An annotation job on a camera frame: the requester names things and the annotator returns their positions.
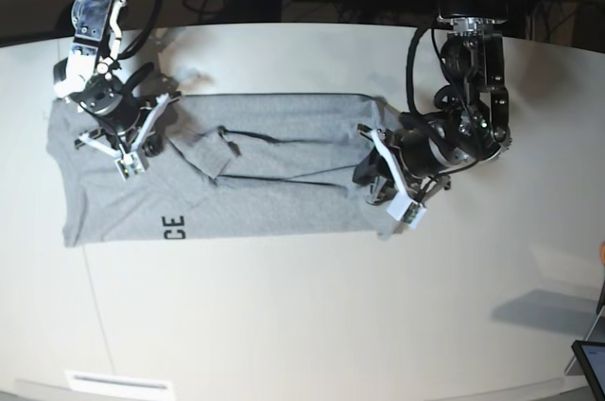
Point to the orange object at edge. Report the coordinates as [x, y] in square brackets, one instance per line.
[602, 253]

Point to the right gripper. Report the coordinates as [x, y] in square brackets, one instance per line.
[125, 115]

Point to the tablet with stand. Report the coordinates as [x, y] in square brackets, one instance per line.
[588, 359]

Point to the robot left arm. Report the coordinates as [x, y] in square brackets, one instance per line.
[471, 121]

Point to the white paper label strip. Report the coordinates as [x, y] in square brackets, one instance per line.
[117, 385]

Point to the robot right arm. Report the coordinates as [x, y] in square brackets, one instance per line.
[87, 75]

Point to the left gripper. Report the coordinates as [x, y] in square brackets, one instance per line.
[420, 158]

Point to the grey T-shirt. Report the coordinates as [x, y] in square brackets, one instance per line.
[230, 165]

